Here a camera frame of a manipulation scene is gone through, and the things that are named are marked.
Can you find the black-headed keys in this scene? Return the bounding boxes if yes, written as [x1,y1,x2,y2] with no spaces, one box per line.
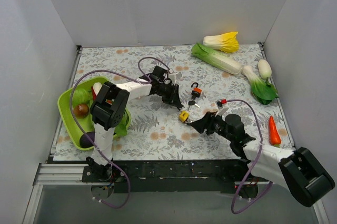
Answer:
[187,100,200,111]

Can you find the yellow padlock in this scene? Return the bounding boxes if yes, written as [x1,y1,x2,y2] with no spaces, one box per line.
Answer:
[179,111,190,123]

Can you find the orange padlock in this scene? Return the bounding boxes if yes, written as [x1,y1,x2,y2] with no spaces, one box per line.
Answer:
[191,82,202,100]

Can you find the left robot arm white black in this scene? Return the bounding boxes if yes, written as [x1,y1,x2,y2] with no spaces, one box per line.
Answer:
[83,66,183,182]

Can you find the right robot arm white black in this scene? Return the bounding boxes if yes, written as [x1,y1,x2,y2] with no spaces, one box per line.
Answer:
[188,112,335,207]

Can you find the floral table mat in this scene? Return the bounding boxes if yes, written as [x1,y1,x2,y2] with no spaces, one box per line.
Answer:
[52,44,297,161]

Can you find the green napa cabbage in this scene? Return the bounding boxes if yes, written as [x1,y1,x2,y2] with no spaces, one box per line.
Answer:
[191,43,243,75]

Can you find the green leafy vegetable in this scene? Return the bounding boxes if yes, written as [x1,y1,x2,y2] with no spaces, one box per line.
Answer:
[114,113,131,137]

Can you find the bok choy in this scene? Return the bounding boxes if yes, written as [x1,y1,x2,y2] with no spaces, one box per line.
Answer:
[242,65,279,105]

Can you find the orange carrot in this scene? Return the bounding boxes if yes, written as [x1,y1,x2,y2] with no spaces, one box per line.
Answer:
[269,116,281,147]

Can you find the yellow white cabbage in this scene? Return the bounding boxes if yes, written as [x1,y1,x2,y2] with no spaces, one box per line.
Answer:
[203,32,239,53]

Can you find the white leek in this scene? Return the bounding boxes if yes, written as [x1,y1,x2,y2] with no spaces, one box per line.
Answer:
[93,82,103,95]

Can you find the white radish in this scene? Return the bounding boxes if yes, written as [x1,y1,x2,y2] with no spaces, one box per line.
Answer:
[257,59,272,79]

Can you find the red chili pepper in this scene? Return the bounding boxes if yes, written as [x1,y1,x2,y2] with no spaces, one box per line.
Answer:
[91,87,97,101]

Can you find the green round cabbage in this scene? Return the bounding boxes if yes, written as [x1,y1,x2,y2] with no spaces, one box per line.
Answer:
[72,88,92,106]

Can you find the brown mushroom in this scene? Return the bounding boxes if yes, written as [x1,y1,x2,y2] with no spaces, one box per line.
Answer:
[73,103,90,119]

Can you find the purple eggplant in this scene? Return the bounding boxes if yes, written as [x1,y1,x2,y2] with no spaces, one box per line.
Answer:
[79,131,95,149]

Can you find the green plastic basket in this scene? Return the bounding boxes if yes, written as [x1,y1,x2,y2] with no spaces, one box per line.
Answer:
[57,76,131,151]

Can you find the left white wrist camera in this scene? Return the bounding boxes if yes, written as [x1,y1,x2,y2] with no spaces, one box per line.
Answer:
[168,72,182,85]

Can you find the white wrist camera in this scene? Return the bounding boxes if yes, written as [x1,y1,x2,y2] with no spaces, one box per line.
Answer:
[215,99,229,116]
[168,72,182,85]

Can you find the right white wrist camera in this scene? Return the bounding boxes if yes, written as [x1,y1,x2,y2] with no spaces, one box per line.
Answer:
[215,99,229,116]

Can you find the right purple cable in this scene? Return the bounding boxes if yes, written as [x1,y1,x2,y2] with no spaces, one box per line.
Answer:
[225,99,273,215]

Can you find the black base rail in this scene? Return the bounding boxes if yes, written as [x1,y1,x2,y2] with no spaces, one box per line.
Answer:
[81,159,272,193]

